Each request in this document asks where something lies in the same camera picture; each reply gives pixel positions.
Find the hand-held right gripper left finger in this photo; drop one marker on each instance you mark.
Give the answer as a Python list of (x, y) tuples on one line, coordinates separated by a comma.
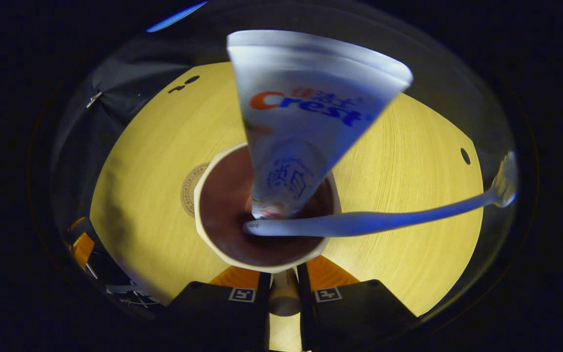
[(223, 318)]

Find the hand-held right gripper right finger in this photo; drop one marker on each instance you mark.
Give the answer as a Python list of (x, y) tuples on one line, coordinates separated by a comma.
[(350, 318)]

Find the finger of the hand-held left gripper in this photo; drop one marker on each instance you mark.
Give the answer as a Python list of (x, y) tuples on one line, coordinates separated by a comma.
[(83, 247)]

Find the pale blue toothbrush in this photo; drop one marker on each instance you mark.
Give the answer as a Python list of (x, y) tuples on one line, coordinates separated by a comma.
[(384, 220)]

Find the round wooden coaster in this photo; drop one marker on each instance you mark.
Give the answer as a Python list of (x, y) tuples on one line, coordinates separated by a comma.
[(191, 190)]

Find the white toothpaste tube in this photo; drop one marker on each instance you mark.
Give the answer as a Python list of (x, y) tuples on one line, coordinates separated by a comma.
[(306, 137)]

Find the wooden desktop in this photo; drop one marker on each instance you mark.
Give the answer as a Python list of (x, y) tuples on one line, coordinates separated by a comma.
[(408, 171)]

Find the white cloth clip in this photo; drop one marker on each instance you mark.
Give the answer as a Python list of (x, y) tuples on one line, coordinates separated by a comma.
[(93, 99)]

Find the black backdrop cloth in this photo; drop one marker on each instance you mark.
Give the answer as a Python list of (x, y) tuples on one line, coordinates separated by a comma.
[(130, 68)]

